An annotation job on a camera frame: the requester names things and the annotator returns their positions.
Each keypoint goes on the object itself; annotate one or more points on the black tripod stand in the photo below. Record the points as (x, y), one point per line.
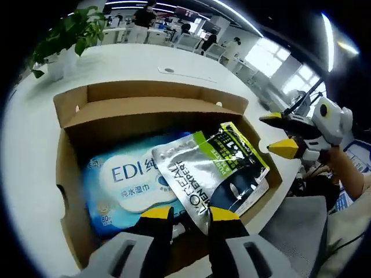
(304, 95)

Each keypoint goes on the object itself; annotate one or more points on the brown cardboard shoe box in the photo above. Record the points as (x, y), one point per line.
(145, 104)

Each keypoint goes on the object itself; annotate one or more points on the silver green foil pouch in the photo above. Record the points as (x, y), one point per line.
(188, 173)

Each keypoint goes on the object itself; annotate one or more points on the blue white wall poster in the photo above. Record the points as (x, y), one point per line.
(358, 156)

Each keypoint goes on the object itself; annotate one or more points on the person in beige jacket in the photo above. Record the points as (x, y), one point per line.
(353, 220)

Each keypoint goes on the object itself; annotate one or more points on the green potted plant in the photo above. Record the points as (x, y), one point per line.
(78, 32)

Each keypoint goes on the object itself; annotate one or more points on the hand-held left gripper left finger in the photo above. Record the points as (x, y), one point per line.
(150, 231)

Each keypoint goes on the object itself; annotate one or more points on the large blue wet wipes pack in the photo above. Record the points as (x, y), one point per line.
(116, 173)

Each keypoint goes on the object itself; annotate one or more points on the white office chair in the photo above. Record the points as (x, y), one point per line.
(188, 42)
(216, 51)

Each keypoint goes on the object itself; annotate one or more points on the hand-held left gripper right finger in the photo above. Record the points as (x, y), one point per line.
(226, 237)

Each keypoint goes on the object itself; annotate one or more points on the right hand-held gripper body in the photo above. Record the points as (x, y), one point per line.
(333, 121)

